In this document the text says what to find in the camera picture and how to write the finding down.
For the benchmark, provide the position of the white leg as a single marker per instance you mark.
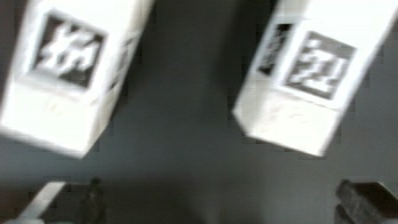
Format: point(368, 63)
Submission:
point(318, 46)
point(75, 49)

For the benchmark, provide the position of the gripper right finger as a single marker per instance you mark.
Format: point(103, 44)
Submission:
point(368, 202)

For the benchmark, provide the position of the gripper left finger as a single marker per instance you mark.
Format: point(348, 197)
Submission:
point(68, 203)

